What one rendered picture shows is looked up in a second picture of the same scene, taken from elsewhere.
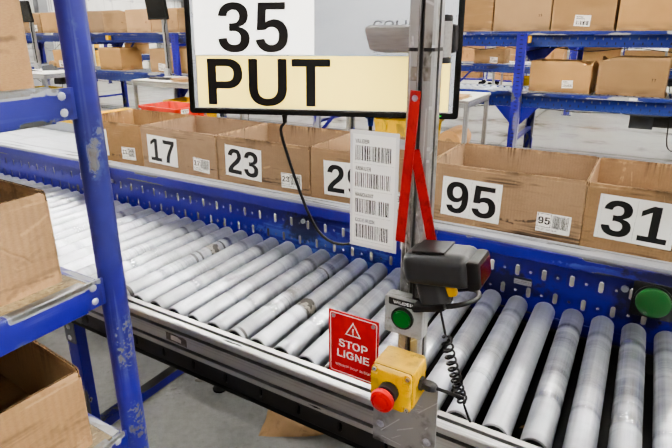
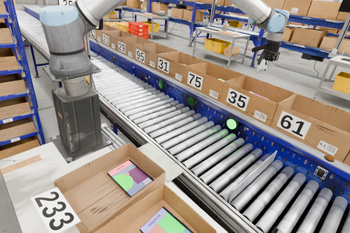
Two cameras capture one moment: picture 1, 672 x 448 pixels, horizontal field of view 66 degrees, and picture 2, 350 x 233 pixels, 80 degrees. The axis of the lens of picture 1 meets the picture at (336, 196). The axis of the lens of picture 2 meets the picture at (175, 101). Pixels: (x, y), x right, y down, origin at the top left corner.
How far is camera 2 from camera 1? 1.48 m
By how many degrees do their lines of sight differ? 16
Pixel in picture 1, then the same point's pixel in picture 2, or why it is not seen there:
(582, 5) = (296, 3)
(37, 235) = (8, 34)
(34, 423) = (7, 61)
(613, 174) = (181, 56)
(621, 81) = (301, 38)
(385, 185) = not seen: hidden behind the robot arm
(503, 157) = (162, 48)
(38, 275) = (8, 40)
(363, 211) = not seen: hidden behind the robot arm
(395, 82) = not seen: hidden behind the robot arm
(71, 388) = (13, 58)
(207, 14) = (61, 1)
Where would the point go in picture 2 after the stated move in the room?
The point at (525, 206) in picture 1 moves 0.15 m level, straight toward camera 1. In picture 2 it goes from (148, 59) to (137, 61)
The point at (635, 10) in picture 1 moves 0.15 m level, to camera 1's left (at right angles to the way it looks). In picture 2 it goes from (316, 9) to (309, 8)
